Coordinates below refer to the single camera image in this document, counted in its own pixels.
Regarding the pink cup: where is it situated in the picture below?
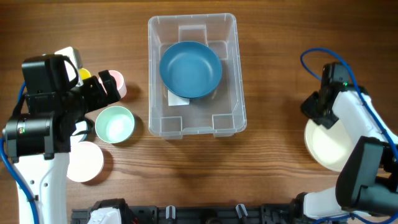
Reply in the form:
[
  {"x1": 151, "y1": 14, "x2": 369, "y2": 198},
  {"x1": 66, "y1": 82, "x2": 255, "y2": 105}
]
[{"x1": 109, "y1": 70, "x2": 127, "y2": 100}]

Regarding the yellow cup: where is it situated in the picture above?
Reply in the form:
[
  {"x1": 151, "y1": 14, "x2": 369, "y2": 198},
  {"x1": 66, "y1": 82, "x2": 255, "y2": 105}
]
[{"x1": 79, "y1": 68, "x2": 91, "y2": 80}]

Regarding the mint green small bowl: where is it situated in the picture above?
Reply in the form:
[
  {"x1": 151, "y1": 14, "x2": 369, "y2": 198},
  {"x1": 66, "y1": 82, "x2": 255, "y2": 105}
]
[{"x1": 95, "y1": 106, "x2": 135, "y2": 144}]

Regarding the cream white bowl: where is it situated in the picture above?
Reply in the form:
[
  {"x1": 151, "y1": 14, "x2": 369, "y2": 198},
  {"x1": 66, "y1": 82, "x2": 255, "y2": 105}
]
[{"x1": 304, "y1": 119, "x2": 354, "y2": 172}]

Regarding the dark blue bowl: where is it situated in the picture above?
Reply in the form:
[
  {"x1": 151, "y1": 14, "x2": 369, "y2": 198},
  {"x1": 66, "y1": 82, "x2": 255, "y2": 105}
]
[{"x1": 159, "y1": 41, "x2": 223, "y2": 99}]

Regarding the clear plastic storage container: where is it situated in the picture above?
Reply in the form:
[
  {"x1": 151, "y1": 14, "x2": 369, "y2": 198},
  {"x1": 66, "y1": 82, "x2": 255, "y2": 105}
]
[{"x1": 148, "y1": 13, "x2": 247, "y2": 139}]

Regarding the light blue small bowl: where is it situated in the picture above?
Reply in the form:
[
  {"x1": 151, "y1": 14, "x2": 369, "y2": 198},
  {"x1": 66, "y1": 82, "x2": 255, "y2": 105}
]
[{"x1": 70, "y1": 121, "x2": 92, "y2": 146}]

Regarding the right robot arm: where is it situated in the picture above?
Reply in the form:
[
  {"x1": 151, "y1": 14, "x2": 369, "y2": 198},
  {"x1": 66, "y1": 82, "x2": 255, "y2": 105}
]
[{"x1": 300, "y1": 62, "x2": 397, "y2": 220}]

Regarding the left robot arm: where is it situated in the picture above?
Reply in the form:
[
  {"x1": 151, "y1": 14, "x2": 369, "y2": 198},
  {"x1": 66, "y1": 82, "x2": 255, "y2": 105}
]
[{"x1": 1, "y1": 54, "x2": 121, "y2": 223}]

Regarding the white label in container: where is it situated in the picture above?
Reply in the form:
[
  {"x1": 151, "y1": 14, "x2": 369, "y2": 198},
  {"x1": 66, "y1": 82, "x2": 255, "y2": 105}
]
[{"x1": 168, "y1": 90, "x2": 190, "y2": 106}]

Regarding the pink small bowl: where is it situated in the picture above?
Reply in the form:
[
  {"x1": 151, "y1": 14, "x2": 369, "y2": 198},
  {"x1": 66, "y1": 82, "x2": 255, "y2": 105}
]
[{"x1": 67, "y1": 141, "x2": 104, "y2": 182}]

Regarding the left blue cable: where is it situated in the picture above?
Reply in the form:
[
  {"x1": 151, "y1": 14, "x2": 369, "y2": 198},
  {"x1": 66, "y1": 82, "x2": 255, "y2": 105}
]
[{"x1": 0, "y1": 81, "x2": 41, "y2": 224}]

